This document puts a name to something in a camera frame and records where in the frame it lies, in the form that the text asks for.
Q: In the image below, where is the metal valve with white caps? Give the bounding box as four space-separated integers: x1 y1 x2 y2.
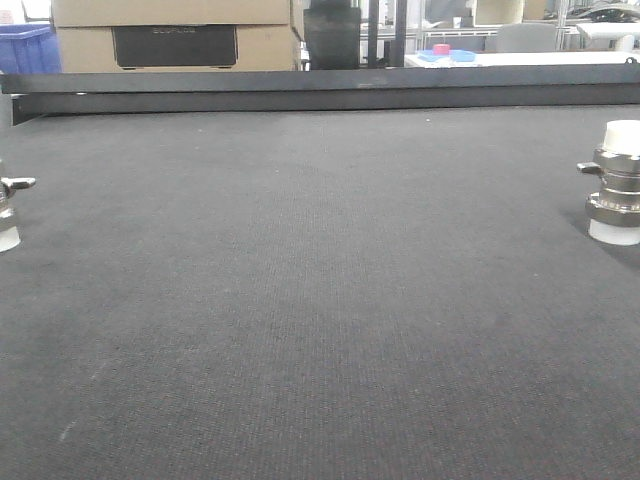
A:
576 120 639 246

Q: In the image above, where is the metal valve at left edge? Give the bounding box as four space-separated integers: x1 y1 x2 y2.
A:
1 162 36 253

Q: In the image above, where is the blue tray on white table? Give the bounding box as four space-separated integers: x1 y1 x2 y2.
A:
416 49 477 64

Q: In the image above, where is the black conveyor side rail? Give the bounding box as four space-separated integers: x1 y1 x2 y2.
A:
1 58 639 119

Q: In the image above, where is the blue plastic crate far left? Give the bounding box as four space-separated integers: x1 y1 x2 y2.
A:
1 23 62 74

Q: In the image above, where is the black bin behind rail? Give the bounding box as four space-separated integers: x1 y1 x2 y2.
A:
303 5 361 70

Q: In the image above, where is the cardboard box with black print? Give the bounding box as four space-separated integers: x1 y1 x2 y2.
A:
52 0 304 73

